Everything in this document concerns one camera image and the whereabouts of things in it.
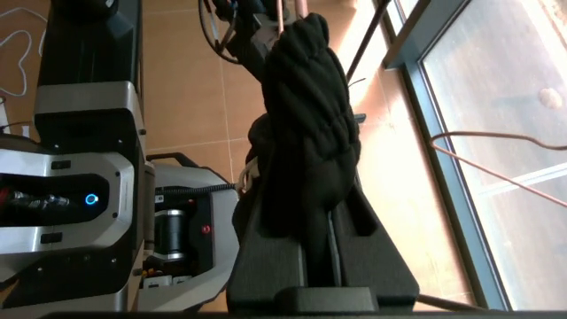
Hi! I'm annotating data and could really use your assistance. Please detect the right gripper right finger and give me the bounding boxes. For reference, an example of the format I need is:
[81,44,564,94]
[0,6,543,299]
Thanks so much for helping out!
[328,179,421,310]

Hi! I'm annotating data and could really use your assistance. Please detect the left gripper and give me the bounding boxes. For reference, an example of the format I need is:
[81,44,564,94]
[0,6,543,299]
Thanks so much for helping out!
[229,11,287,83]

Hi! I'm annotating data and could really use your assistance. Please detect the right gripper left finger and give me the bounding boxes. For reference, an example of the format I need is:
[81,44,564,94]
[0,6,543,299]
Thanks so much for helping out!
[226,190,307,310]

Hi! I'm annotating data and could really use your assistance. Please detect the black drawstring shorts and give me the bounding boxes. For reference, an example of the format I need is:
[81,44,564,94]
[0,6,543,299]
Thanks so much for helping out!
[232,12,362,284]

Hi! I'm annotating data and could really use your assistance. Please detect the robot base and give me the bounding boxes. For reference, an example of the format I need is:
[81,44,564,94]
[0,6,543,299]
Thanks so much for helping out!
[0,0,240,311]

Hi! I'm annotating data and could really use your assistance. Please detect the white cable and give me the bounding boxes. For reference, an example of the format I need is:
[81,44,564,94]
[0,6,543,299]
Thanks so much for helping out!
[0,6,48,98]

